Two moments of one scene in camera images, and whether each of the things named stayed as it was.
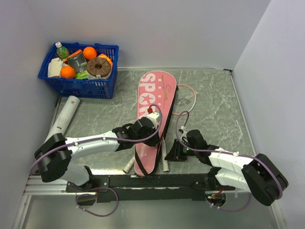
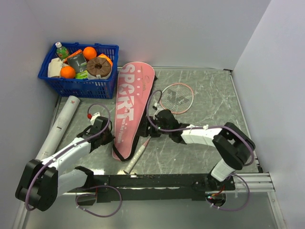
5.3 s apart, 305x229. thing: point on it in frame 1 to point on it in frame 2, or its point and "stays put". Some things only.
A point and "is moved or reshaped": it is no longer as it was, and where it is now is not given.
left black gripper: (153, 142) to (109, 139)
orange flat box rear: (75, 53) stays put
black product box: (78, 62) stays put
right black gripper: (175, 153) to (144, 131)
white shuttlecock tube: (62, 121) stays put
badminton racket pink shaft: (184, 101) is moved or reshaped
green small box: (82, 75) stays put
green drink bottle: (62, 52) stays put
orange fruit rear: (89, 53) stays put
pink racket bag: (158, 88) to (136, 84)
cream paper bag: (54, 67) stays put
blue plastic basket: (99, 88) stays put
